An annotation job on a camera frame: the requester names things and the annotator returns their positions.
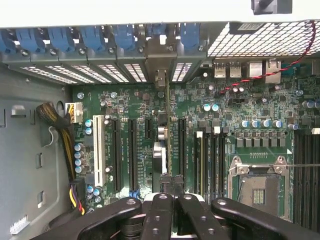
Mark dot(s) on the grey parts rack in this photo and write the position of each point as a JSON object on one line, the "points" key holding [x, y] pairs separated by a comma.
{"points": [[285, 7]]}

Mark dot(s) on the green motherboard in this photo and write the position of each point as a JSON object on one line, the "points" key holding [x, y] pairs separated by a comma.
{"points": [[225, 112]]}

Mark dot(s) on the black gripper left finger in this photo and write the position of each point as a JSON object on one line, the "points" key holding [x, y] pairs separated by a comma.
{"points": [[157, 220]]}

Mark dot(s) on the thin metal locking lever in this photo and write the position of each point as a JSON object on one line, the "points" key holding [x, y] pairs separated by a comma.
{"points": [[305, 165]]}

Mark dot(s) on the short black expansion slot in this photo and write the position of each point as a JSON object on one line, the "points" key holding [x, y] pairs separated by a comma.
{"points": [[149, 128]]}

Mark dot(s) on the CPU socket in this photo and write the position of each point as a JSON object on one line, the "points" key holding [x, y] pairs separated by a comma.
{"points": [[260, 195]]}

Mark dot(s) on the black PC case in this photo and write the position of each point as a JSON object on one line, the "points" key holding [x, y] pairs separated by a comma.
{"points": [[62, 60]]}

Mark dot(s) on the white expansion slot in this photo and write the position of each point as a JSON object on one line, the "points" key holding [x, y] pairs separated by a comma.
{"points": [[99, 150]]}

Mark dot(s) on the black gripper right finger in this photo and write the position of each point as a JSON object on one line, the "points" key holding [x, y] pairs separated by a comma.
{"points": [[200, 220]]}

